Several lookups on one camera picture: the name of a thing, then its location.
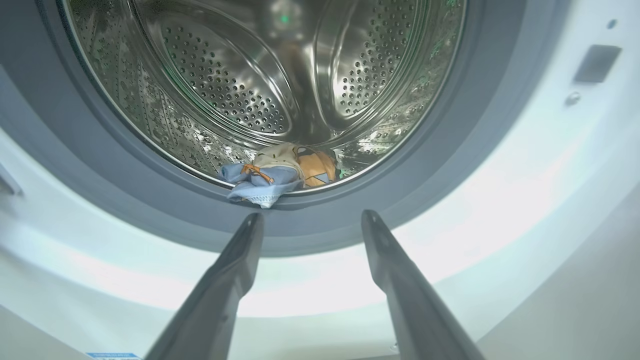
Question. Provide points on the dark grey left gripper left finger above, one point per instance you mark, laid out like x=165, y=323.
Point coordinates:
x=220, y=300

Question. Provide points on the stainless steel washing drum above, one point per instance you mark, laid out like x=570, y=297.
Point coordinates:
x=225, y=85

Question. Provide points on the blue energy label sticker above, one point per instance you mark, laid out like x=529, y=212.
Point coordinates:
x=114, y=356

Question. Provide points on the grey rubber door gasket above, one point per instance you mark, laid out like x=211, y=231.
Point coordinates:
x=125, y=175

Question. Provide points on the white washing machine body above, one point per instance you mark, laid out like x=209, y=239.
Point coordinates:
x=525, y=190

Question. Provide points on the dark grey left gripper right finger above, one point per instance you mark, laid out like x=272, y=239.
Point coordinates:
x=410, y=305

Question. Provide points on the cream garment with orange print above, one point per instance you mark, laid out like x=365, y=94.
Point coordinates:
x=280, y=155

